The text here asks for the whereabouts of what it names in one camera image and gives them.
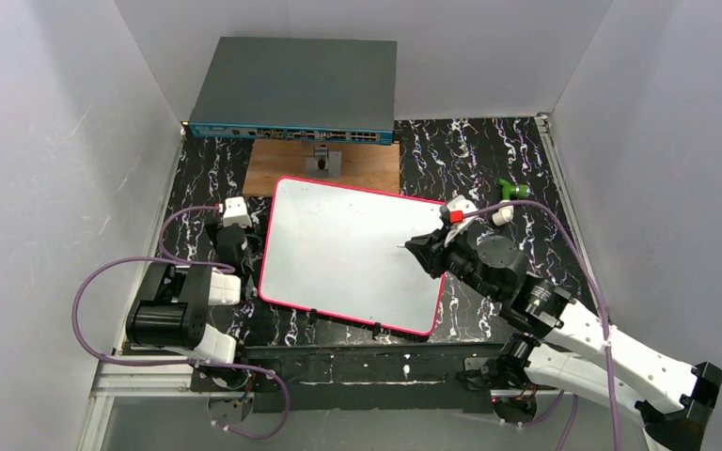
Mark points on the white pipe elbow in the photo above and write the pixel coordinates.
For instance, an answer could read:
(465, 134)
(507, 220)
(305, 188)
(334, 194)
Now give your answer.
(503, 216)

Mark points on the small grey metal bracket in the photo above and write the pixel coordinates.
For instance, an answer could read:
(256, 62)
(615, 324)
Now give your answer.
(323, 163)

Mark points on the pink framed whiteboard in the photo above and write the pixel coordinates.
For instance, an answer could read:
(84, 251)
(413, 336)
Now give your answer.
(333, 249)

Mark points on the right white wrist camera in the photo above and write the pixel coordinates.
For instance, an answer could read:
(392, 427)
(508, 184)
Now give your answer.
(456, 216)

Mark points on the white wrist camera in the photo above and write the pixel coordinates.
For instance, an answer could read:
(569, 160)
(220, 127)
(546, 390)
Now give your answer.
(456, 216)
(234, 212)

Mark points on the grey blue network switch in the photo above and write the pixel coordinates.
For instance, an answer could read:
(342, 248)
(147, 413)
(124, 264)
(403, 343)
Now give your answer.
(314, 90)

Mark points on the aluminium frame rail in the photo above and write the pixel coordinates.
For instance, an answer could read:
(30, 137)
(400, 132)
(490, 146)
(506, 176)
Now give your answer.
(544, 129)

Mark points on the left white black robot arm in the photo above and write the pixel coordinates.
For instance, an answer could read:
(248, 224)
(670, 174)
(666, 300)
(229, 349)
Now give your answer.
(171, 307)

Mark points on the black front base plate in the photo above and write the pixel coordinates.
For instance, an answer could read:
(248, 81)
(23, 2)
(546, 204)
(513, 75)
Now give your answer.
(365, 378)

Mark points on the brown wooden board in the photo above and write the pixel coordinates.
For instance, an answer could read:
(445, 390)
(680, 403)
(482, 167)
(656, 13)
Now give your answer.
(372, 167)

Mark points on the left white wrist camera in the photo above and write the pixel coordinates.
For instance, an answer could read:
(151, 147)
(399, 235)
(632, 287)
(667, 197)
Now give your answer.
(234, 212)

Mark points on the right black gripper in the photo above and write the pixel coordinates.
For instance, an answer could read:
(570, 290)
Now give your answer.
(438, 247)

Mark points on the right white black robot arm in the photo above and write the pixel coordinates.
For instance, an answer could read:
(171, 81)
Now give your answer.
(562, 343)

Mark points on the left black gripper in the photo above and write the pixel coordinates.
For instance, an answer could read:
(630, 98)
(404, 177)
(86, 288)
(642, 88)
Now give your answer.
(227, 234)

